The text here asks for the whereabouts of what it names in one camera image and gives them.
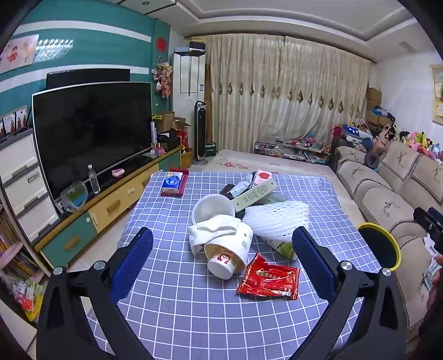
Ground dark round cushion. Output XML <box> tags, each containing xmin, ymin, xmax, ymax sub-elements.
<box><xmin>363</xmin><ymin>151</ymin><xmax>381</xmax><ymax>170</ymax></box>

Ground wall poster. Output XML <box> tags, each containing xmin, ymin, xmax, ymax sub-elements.
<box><xmin>0</xmin><ymin>35</ymin><xmax>39</xmax><ymax>71</ymax></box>

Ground clear bag with green item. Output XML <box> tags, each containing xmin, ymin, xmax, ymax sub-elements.
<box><xmin>60</xmin><ymin>181</ymin><xmax>88</xmax><ymax>212</ymax></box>

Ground white grey sachet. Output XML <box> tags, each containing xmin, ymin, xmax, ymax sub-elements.
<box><xmin>230</xmin><ymin>172</ymin><xmax>257</xmax><ymax>199</ymax></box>

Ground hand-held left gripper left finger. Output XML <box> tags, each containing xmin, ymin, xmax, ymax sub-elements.
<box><xmin>36</xmin><ymin>227</ymin><xmax>154</xmax><ymax>360</ymax></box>

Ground green yellow television cabinet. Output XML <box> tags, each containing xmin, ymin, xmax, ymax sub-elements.
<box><xmin>34</xmin><ymin>145</ymin><xmax>184</xmax><ymax>269</ymax></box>

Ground pink carton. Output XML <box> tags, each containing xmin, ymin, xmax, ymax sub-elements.
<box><xmin>254</xmin><ymin>169</ymin><xmax>272</xmax><ymax>189</ymax></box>

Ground black wall screen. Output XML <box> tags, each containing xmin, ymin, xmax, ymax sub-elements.
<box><xmin>46</xmin><ymin>68</ymin><xmax>131</xmax><ymax>91</ymax></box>

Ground hanging flower decoration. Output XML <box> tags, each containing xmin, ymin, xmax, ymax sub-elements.
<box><xmin>151</xmin><ymin>57</ymin><xmax>174</xmax><ymax>99</ymax></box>

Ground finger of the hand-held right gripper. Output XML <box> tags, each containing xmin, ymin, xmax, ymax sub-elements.
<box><xmin>428</xmin><ymin>207</ymin><xmax>443</xmax><ymax>232</ymax></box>
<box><xmin>413</xmin><ymin>207</ymin><xmax>437</xmax><ymax>240</ymax></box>

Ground white bowl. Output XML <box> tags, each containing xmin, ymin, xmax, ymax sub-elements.
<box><xmin>192</xmin><ymin>194</ymin><xmax>236</xmax><ymax>225</ymax></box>

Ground floral floor mat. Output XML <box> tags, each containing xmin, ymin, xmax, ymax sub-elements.
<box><xmin>208</xmin><ymin>150</ymin><xmax>350</xmax><ymax>215</ymax></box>

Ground beige sofa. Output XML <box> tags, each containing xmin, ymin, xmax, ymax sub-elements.
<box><xmin>334</xmin><ymin>140</ymin><xmax>443</xmax><ymax>343</ymax></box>

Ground green white long box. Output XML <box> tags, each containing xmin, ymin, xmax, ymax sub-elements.
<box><xmin>231</xmin><ymin>180</ymin><xmax>275</xmax><ymax>212</ymax></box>

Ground paper cup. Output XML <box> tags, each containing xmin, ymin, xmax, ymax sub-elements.
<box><xmin>204</xmin><ymin>222</ymin><xmax>255</xmax><ymax>279</ymax></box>

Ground clear water bottle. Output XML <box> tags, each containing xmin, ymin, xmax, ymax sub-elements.
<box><xmin>87</xmin><ymin>164</ymin><xmax>101</xmax><ymax>194</ymax></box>

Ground cardboard boxes beside television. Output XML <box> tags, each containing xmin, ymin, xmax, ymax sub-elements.
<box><xmin>154</xmin><ymin>111</ymin><xmax>191</xmax><ymax>139</ymax></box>

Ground blue tissue pack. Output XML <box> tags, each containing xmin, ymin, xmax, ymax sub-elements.
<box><xmin>161</xmin><ymin>172</ymin><xmax>184</xmax><ymax>194</ymax></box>

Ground red tray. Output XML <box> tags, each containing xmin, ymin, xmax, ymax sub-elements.
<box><xmin>160</xmin><ymin>168</ymin><xmax>189</xmax><ymax>197</ymax></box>

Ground black tower fan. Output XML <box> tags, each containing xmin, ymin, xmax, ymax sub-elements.
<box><xmin>194</xmin><ymin>100</ymin><xmax>209</xmax><ymax>166</ymax></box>

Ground white foam fruit net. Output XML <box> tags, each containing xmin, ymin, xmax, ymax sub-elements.
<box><xmin>241</xmin><ymin>201</ymin><xmax>310</xmax><ymax>260</ymax></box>

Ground red snack wrapper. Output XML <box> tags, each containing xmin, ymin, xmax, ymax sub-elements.
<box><xmin>236</xmin><ymin>253</ymin><xmax>300</xmax><ymax>301</ymax></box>

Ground cluttered glass table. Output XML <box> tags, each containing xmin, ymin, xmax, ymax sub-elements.
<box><xmin>254</xmin><ymin>137</ymin><xmax>333</xmax><ymax>163</ymax></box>

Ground shelf of books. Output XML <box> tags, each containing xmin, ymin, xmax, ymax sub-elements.
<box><xmin>0</xmin><ymin>208</ymin><xmax>45</xmax><ymax>322</ymax></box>

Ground white plastic drawer unit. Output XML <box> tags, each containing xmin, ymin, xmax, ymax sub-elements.
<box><xmin>0</xmin><ymin>128</ymin><xmax>61</xmax><ymax>243</ymax></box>

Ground white bird wall sticker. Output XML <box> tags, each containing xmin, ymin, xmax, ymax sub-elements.
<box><xmin>34</xmin><ymin>38</ymin><xmax>75</xmax><ymax>63</ymax></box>

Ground beige embroidered curtain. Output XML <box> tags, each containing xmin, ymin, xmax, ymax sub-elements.
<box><xmin>206</xmin><ymin>34</ymin><xmax>371</xmax><ymax>163</ymax></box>

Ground black yellow-rimmed trash can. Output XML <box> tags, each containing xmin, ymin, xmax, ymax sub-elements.
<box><xmin>357</xmin><ymin>222</ymin><xmax>402</xmax><ymax>271</ymax></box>

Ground white towel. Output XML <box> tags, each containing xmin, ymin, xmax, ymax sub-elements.
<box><xmin>189</xmin><ymin>215</ymin><xmax>243</xmax><ymax>257</ymax></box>

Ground pile of plush toys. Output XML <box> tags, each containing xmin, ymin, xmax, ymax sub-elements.
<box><xmin>372</xmin><ymin>121</ymin><xmax>443</xmax><ymax>163</ymax></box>

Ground person's right forearm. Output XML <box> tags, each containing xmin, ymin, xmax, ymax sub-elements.
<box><xmin>420</xmin><ymin>266</ymin><xmax>443</xmax><ymax>347</ymax></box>

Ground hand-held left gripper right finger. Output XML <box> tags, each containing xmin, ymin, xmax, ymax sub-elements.
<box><xmin>292</xmin><ymin>227</ymin><xmax>407</xmax><ymax>360</ymax></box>

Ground photo frames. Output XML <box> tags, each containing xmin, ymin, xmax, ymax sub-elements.
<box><xmin>0</xmin><ymin>106</ymin><xmax>28</xmax><ymax>137</ymax></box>

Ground white standing air conditioner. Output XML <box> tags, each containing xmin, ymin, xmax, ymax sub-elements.
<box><xmin>172</xmin><ymin>48</ymin><xmax>206</xmax><ymax>160</ymax></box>

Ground clear plastic folders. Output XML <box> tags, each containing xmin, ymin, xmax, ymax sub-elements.
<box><xmin>423</xmin><ymin>265</ymin><xmax>437</xmax><ymax>291</ymax></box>

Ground stacked cardboard boxes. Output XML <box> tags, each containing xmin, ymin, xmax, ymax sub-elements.
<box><xmin>365</xmin><ymin>86</ymin><xmax>383</xmax><ymax>122</ymax></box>

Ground large black television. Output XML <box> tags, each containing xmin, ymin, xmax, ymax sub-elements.
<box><xmin>32</xmin><ymin>82</ymin><xmax>153</xmax><ymax>201</ymax></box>

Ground framed wall picture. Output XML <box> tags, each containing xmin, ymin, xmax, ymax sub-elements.
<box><xmin>429</xmin><ymin>64</ymin><xmax>443</xmax><ymax>125</ymax></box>

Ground blue checked tablecloth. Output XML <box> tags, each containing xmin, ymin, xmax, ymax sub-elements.
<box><xmin>81</xmin><ymin>171</ymin><xmax>381</xmax><ymax>360</ymax></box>

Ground blue star bag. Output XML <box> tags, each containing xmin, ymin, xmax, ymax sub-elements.
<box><xmin>341</xmin><ymin>125</ymin><xmax>372</xmax><ymax>142</ymax></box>

